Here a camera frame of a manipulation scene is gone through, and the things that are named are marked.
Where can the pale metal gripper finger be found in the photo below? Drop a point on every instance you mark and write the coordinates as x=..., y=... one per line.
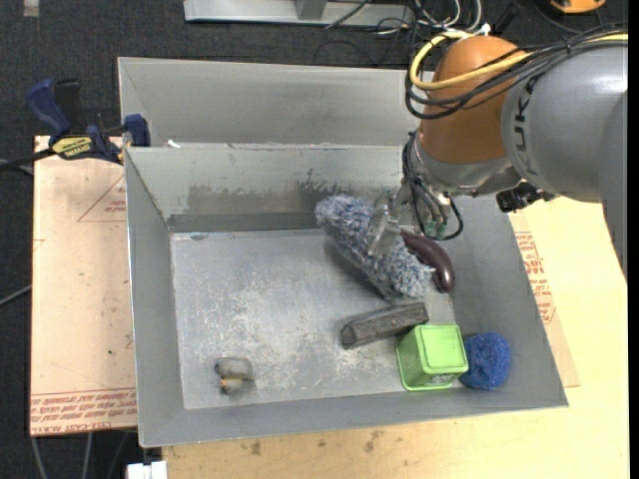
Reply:
x=378, y=232
x=393, y=235

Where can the blue and white fluffy duster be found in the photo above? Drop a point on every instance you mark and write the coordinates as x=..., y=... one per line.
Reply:
x=349, y=232

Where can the purple toy eggplant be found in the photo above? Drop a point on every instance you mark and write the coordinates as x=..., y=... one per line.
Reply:
x=434, y=260

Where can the dark green flat block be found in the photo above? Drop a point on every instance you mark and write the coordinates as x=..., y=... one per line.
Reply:
x=382, y=323

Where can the grey metal bin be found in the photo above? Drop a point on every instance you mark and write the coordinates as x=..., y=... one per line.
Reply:
x=269, y=287

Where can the green square box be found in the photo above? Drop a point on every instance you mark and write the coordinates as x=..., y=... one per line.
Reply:
x=434, y=354

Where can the blue scrubbing sponge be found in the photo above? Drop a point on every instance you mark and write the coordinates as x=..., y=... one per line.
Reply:
x=486, y=362

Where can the small grey toy animal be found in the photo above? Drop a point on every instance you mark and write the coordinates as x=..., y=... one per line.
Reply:
x=233, y=373

